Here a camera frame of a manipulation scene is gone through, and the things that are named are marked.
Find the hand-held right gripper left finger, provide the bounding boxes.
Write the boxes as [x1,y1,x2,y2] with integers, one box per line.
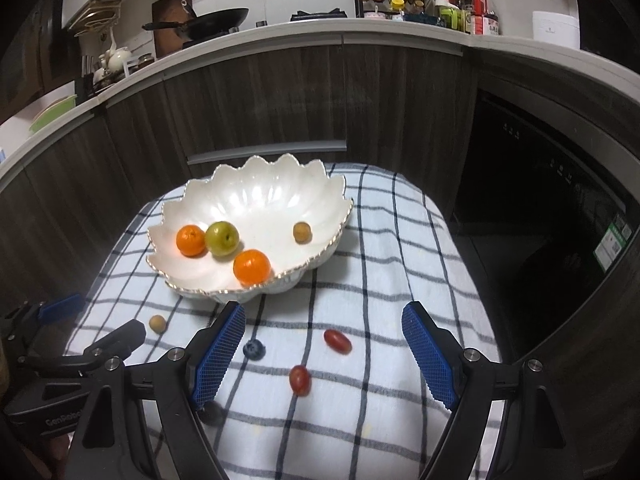
[65,301,247,480]

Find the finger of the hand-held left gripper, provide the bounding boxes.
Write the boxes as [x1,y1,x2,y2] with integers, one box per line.
[0,293,84,342]
[20,318,146,377]

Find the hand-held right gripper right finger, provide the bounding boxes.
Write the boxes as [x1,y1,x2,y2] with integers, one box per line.
[401,301,586,480]

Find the dark purple grape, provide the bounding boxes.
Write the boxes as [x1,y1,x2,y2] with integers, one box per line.
[200,400,226,426]

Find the red grape tomato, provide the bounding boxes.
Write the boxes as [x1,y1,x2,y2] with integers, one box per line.
[323,329,352,355]
[289,365,312,396]

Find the orange mandarin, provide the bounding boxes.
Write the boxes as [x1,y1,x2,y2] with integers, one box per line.
[233,249,272,286]
[176,225,207,257]

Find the green apple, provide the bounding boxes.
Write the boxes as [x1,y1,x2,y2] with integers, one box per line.
[205,221,240,257]

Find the white scalloped bowl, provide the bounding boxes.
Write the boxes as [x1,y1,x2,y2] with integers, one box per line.
[146,154,354,305]

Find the black and white checked cloth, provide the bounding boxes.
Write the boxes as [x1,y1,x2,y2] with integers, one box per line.
[80,162,503,480]

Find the black built-in dishwasher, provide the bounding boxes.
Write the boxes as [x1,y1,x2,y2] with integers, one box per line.
[452,90,640,361]

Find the green cutting board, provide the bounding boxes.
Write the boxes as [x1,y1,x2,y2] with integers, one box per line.
[27,94,80,135]

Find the black knife block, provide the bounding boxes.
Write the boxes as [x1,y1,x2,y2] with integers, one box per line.
[79,55,102,99]

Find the white teapot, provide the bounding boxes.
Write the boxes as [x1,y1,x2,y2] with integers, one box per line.
[102,46,133,72]

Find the dark wood base cabinets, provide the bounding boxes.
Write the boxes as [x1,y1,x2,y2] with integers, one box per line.
[0,42,478,341]

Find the wooden cutting board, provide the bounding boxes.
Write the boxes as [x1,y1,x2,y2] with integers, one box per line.
[151,0,194,58]

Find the black wok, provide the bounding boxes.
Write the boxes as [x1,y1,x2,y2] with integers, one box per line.
[142,7,250,44]

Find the row of condiment bottles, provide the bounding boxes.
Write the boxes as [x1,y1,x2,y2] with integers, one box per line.
[434,0,501,36]

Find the black gas stove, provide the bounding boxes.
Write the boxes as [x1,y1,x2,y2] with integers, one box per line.
[290,8,348,22]

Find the black microwave oven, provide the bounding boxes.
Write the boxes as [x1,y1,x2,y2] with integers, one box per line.
[575,0,640,68]

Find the dark wood wall cabinet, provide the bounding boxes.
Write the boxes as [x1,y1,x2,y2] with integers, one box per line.
[0,0,68,111]

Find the wooden wall rack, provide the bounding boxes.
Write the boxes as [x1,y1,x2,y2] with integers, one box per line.
[70,0,123,36]

